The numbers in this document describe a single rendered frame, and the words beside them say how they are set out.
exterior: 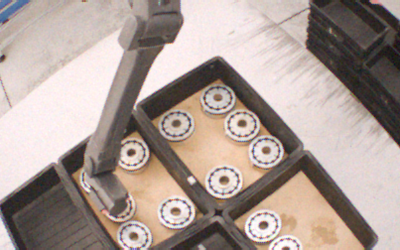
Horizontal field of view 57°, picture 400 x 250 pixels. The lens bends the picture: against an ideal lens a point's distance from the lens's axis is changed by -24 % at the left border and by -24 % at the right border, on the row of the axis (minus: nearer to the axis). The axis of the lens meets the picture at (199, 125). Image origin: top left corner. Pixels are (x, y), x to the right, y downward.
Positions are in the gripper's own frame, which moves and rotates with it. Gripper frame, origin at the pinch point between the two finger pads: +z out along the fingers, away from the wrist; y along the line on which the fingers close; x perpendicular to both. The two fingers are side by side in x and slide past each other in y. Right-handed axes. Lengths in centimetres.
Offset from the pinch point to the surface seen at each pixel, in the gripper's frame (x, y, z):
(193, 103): 16.3, 36.6, 6.0
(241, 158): -6.6, 36.6, 6.8
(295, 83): 9, 74, 22
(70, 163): 19.1, -5.6, -2.3
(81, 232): 0.6, -16.0, 3.3
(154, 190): -0.3, 11.5, 5.0
